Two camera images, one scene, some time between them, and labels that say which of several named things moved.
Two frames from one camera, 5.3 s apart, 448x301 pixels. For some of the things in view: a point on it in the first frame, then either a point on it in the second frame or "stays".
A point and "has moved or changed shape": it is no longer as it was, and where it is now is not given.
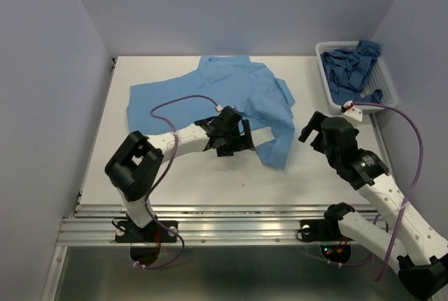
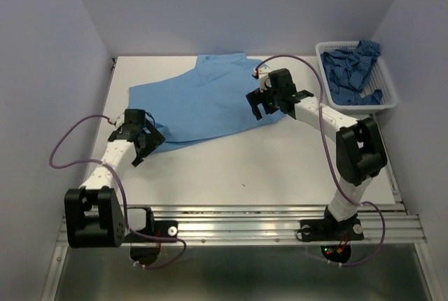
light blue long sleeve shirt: x=171 y=103 has moved or changed shape
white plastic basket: x=380 y=77 stays
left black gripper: x=239 y=143 to x=153 y=136
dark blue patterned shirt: x=347 y=70 stays
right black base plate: x=320 y=229 stays
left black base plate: x=154 y=232 stays
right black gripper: x=315 y=122 to x=255 y=98
